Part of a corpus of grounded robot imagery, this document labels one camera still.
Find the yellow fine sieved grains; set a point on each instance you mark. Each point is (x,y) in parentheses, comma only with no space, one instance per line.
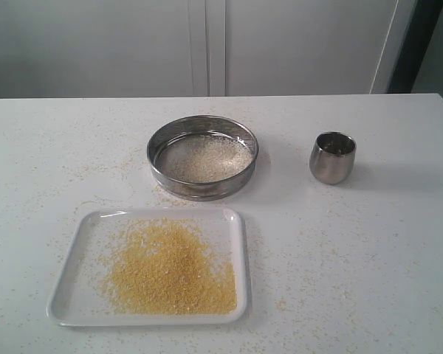
(164,267)

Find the white rectangular plastic tray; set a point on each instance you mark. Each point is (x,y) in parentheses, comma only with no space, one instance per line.
(77,301)

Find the pale coarse grains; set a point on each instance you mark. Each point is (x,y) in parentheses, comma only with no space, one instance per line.
(204,159)

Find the white cabinet doors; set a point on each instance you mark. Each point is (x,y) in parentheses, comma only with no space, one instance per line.
(198,48)

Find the round steel mesh sieve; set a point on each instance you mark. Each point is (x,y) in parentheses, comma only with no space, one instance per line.
(201,125)

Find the small stainless steel cup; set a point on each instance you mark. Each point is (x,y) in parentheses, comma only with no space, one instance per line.
(332,158)

